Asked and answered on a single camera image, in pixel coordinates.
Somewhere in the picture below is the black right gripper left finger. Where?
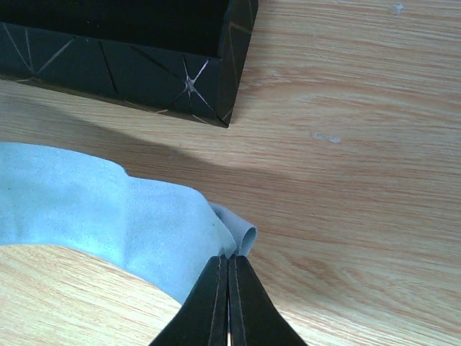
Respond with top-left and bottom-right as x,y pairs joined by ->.
151,255 -> 228,346

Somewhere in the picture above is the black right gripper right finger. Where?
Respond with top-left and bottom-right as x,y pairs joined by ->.
228,255 -> 306,346

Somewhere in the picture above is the light blue cleaning cloth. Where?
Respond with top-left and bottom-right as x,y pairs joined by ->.
1,142 -> 257,303

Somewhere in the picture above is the black sunglasses case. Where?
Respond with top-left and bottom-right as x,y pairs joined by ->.
1,0 -> 259,127

